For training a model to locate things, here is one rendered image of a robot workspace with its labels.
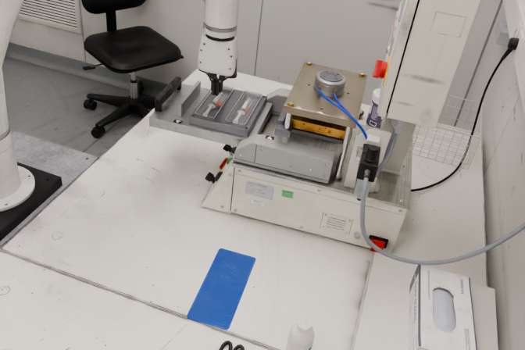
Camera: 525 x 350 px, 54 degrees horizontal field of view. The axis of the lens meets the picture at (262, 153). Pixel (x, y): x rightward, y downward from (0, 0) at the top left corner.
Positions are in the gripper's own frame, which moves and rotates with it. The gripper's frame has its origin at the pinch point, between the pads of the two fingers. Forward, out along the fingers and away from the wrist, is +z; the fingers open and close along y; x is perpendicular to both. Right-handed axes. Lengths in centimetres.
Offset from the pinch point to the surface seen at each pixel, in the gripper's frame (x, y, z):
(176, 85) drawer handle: 3.1, -13.3, 4.2
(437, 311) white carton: -41, 65, 18
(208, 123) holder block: -9.9, 1.3, 5.9
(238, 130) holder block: -9.9, 9.8, 5.9
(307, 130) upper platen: -10.2, 27.7, 0.7
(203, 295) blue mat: -46, 14, 29
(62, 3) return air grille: 164, -158, 57
